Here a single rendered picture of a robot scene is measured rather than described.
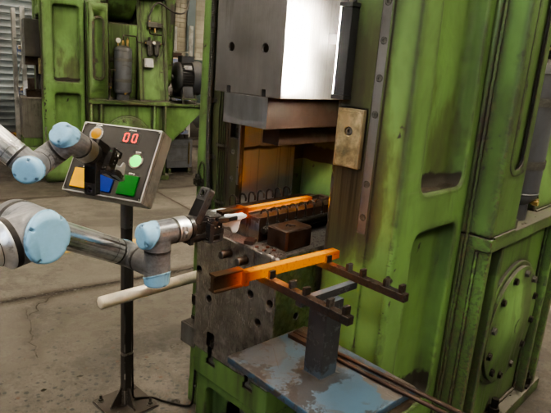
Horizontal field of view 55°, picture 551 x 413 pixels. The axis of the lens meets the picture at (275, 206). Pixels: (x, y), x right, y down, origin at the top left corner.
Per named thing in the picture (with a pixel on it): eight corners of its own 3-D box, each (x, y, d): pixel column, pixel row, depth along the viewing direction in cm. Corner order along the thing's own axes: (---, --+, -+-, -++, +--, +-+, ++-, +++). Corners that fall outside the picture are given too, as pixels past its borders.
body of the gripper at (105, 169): (124, 154, 179) (104, 139, 168) (116, 178, 177) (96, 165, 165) (105, 151, 181) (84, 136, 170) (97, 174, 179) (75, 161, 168)
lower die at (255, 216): (257, 241, 169) (259, 215, 167) (217, 225, 183) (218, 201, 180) (339, 221, 199) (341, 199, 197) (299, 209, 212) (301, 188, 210)
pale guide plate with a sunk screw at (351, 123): (356, 170, 154) (363, 110, 149) (332, 164, 160) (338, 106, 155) (361, 169, 155) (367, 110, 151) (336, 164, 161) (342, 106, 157)
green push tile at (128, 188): (132, 196, 187) (139, 176, 189) (114, 193, 190) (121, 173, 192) (135, 198, 189) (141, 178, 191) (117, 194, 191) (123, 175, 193)
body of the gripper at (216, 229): (209, 233, 169) (178, 240, 161) (210, 207, 167) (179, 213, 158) (225, 240, 164) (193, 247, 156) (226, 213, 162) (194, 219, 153)
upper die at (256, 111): (266, 129, 160) (267, 97, 158) (222, 121, 174) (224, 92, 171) (349, 125, 190) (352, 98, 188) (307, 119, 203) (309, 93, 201)
